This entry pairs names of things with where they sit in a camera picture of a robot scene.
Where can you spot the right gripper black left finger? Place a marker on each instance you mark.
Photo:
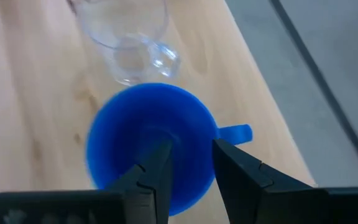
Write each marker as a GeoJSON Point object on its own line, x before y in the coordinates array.
{"type": "Point", "coordinates": [151, 186]}

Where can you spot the black-framed wooden-top shelf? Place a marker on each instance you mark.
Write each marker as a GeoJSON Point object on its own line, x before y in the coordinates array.
{"type": "Point", "coordinates": [26, 99]}

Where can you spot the clear glass cup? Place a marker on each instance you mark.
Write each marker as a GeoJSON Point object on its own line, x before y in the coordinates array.
{"type": "Point", "coordinates": [126, 25]}

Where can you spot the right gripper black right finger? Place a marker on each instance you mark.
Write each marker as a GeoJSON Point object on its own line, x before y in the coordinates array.
{"type": "Point", "coordinates": [250, 193]}

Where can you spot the blue plastic mug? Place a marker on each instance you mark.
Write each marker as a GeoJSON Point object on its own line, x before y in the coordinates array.
{"type": "Point", "coordinates": [135, 124]}

